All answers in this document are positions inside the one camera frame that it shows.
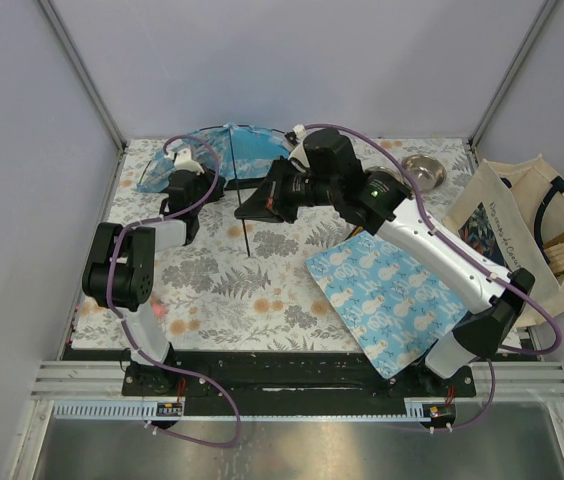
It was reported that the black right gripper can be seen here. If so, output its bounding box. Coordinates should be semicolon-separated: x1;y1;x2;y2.
235;155;339;224

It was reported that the blue snowman pet tent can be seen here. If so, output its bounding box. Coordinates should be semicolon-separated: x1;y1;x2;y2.
135;119;291;195

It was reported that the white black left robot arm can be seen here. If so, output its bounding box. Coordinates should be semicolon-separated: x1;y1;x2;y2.
82;167;225;395

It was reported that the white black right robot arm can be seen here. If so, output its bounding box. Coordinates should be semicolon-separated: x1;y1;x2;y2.
234;126;535;396

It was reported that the pink pet toy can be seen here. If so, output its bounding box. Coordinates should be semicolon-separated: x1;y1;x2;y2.
150;295;167;319

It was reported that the blue snowman tent mat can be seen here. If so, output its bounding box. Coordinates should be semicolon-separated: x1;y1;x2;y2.
306;232;467;379

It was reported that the right steel pet bowl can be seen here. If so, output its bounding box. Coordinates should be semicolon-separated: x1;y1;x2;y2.
402;154;447;192

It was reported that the floral white tablecloth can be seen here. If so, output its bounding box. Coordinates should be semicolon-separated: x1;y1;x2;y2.
71;138;476;352

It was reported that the beige canvas tote bag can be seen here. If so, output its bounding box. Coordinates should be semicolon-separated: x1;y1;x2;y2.
443;156;564;316

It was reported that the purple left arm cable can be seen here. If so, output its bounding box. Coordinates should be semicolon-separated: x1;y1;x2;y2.
104;134;242;447

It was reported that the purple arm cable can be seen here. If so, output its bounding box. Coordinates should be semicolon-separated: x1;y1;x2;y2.
104;134;242;447
294;122;563;436

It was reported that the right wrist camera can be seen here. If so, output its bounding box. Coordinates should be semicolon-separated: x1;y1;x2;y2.
284;124;310;173

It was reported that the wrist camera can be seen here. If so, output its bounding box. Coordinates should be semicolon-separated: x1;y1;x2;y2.
166;147;204;175
284;124;310;173

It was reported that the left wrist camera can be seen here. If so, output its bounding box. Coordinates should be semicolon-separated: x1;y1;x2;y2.
166;147;204;175

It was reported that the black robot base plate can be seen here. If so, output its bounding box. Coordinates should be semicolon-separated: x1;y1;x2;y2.
119;351;476;415

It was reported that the white slotted cable duct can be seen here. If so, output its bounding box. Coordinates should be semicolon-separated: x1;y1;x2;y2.
54;391;430;421

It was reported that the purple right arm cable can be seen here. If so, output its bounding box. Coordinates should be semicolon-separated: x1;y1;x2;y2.
294;122;563;436

